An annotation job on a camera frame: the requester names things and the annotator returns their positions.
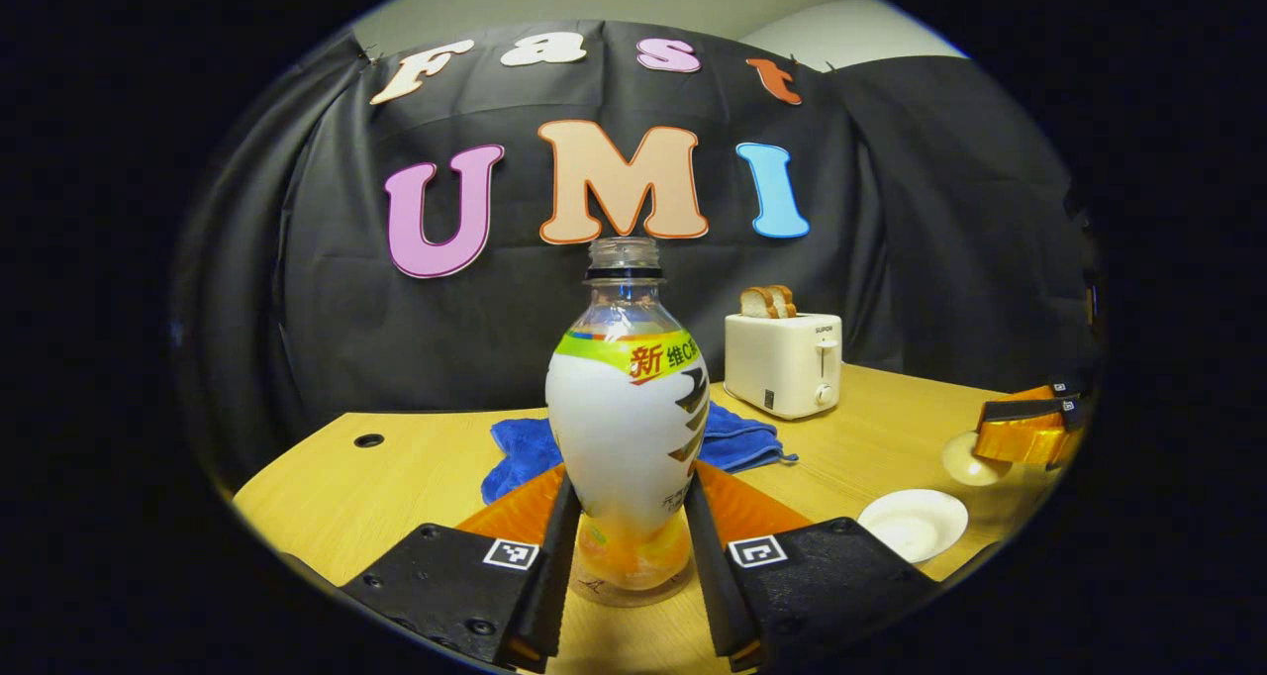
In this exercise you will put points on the clear water bottle white label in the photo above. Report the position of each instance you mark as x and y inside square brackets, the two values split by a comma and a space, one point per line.
[624, 428]

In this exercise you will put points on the blue towel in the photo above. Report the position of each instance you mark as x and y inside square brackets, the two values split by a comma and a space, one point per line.
[742, 442]

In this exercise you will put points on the round wooden coaster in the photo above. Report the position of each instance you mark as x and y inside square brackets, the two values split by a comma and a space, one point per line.
[584, 590]

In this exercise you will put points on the white teacup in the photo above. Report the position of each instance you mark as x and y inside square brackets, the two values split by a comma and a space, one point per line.
[911, 527]

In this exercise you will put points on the black backdrop cloth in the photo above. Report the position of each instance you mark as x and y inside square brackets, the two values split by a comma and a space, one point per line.
[396, 338]

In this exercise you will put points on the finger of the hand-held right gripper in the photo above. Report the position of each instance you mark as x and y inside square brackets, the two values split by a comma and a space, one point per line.
[1039, 392]
[1029, 439]

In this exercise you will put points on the white toaster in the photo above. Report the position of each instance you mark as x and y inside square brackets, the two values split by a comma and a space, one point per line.
[777, 368]

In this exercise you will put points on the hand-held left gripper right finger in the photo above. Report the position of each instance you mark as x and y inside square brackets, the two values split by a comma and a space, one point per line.
[708, 576]

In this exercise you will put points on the black table grommet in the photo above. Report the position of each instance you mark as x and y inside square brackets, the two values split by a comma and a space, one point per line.
[368, 440]

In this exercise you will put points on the bread slice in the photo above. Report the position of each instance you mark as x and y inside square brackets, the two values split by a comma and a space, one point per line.
[757, 303]
[785, 299]

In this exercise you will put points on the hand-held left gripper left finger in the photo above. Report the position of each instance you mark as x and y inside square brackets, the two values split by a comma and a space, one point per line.
[554, 576]

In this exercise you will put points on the white teacup lid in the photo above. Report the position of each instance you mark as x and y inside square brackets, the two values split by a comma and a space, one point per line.
[965, 465]

